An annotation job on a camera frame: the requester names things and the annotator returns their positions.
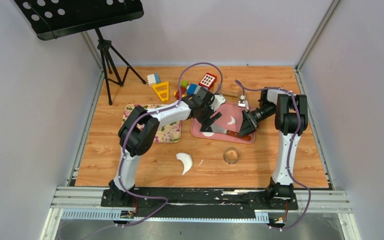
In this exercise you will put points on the blue green white brick stack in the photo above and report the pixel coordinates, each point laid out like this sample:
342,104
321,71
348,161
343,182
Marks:
191,89

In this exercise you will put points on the floral rectangular tray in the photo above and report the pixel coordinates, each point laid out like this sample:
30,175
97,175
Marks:
170,133

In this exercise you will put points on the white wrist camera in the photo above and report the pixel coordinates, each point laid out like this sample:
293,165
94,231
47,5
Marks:
242,102
218,100

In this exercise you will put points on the red toy brick car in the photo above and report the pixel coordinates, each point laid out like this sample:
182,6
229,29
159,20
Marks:
183,89

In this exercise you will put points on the black perforated stand shelf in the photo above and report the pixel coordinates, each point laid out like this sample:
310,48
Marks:
53,19

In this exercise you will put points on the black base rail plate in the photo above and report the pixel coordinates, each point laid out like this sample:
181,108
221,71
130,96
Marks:
212,203

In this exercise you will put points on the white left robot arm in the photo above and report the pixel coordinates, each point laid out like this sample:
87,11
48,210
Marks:
137,134

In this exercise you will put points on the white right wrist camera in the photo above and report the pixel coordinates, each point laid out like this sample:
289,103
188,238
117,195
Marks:
242,102

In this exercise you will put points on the white dough scrap crescent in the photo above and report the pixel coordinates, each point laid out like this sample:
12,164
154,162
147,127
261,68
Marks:
186,160

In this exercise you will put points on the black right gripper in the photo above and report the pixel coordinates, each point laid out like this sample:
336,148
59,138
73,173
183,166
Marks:
248,127

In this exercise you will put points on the white and blue toy block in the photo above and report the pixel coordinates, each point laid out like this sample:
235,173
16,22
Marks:
153,79

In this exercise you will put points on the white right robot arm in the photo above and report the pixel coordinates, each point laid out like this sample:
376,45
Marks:
290,113

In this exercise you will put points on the small curved dough scrap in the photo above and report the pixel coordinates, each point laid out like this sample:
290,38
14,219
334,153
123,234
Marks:
232,121

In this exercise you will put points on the black tripod stand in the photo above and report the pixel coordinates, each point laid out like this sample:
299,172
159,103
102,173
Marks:
111,73

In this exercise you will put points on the wooden dough roller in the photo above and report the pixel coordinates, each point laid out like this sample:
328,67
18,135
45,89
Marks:
239,94

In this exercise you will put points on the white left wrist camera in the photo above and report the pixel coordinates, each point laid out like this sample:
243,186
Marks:
218,100

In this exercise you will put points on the white dough ball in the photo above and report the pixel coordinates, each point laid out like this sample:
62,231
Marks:
208,134

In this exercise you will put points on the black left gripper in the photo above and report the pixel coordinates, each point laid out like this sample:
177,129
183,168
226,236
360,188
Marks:
206,123

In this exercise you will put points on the yellow triangular toy frame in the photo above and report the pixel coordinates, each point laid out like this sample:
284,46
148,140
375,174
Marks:
162,90

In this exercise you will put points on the pink rectangular tray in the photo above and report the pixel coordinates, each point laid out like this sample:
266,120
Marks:
227,110

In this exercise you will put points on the metal dough scraper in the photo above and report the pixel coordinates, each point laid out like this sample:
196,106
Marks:
218,129

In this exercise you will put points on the red window toy brick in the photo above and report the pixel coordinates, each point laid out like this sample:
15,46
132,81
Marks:
208,81

